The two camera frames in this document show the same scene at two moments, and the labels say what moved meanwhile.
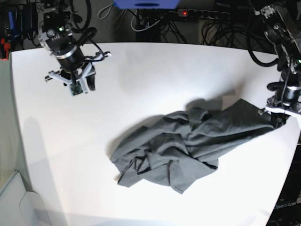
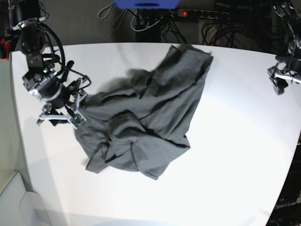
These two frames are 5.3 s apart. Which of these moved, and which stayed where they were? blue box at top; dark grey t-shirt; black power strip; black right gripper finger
Moved: dark grey t-shirt; black right gripper finger
Stayed: blue box at top; black power strip
